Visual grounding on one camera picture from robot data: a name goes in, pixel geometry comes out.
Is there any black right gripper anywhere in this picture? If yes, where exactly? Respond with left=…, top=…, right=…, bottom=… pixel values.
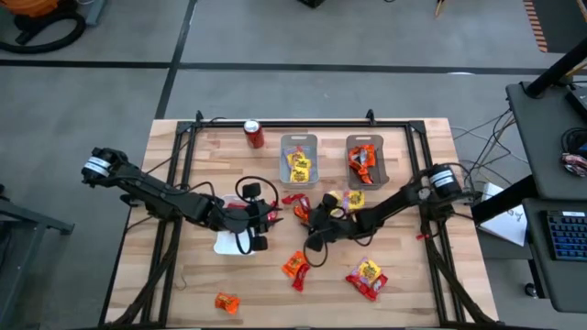
left=305, top=194, right=368, bottom=252

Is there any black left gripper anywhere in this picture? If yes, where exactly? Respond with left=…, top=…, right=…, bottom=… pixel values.
left=217, top=181, right=284, bottom=252

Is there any dark translucent grey bin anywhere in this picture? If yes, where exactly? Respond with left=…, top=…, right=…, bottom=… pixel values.
left=345, top=134, right=391, bottom=192

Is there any red soda can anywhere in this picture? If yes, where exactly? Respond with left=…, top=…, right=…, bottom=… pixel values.
left=243, top=119, right=266, bottom=150

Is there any white paper sheet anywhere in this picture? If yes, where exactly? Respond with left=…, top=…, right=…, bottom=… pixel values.
left=478, top=181, right=529, bottom=248

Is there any dark grey desk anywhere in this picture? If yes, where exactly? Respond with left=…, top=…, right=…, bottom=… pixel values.
left=521, top=197, right=587, bottom=314
left=505, top=81, right=587, bottom=202

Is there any grey side table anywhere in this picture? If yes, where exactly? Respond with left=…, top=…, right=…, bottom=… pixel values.
left=0, top=182, right=76, bottom=330

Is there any backlit keyboard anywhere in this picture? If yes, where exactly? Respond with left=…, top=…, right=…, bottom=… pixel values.
left=545, top=210, right=587, bottom=263

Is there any colourful snack pack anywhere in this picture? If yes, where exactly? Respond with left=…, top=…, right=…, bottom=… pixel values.
left=560, top=152, right=587, bottom=179

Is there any grey metal box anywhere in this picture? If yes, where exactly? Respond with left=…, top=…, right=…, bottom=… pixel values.
left=84, top=0, right=107, bottom=27

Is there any black mat with striped edge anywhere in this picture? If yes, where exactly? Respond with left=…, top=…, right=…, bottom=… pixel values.
left=522, top=0, right=587, bottom=54

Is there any orange shop vacuum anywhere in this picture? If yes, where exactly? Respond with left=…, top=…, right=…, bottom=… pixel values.
left=11, top=0, right=61, bottom=19

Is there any light grey handled bin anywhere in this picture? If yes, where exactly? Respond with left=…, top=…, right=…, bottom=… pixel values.
left=279, top=133, right=321, bottom=190

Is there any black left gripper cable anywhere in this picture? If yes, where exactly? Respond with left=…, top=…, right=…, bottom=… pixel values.
left=234, top=175, right=281, bottom=222

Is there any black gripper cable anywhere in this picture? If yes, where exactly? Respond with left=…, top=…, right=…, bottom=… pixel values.
left=234, top=175, right=281, bottom=222
left=302, top=231, right=329, bottom=269

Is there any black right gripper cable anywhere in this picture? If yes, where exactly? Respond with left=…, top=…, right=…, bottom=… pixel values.
left=302, top=231, right=329, bottom=269

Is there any black aluminium table frame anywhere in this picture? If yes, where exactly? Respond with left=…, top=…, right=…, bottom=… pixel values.
left=98, top=108, right=502, bottom=329

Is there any black vacuum hose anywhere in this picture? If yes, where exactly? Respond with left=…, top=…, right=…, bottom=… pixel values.
left=0, top=9, right=88, bottom=55

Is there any black desk post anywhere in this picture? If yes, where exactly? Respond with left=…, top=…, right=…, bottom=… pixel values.
left=524, top=38, right=587, bottom=100

